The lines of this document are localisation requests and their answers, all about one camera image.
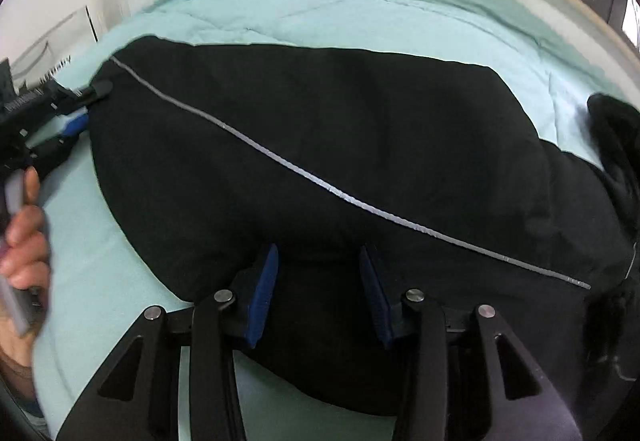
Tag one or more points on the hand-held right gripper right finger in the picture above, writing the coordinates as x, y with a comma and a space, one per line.
372, 293

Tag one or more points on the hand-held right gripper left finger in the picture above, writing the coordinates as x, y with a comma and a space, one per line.
262, 293

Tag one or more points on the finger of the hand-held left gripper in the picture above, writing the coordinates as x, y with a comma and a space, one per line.
75, 123
97, 90

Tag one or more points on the black garment with grey stripe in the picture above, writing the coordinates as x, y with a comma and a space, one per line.
320, 146

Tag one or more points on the person's left hand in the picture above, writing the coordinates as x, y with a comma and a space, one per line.
27, 241

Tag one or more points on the light green comforter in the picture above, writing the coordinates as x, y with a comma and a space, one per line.
300, 11

